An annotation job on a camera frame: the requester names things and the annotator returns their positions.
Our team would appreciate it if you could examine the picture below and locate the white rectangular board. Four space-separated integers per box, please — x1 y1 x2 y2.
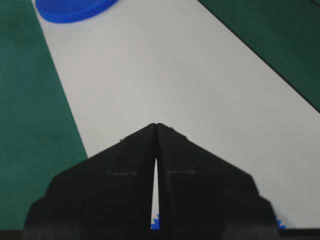
38 0 320 229

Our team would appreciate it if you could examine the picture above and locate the small blue gear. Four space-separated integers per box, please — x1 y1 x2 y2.
150 214 287 231

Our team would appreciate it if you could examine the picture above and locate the green cloth table cover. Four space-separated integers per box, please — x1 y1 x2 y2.
0 0 320 230

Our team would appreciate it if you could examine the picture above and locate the large blue gear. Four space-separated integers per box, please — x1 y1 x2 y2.
35 0 117 24

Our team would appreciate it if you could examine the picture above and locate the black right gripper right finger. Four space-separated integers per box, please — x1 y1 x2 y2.
157 123 279 240

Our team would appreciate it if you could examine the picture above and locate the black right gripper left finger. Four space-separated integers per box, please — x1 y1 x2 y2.
22 123 157 240

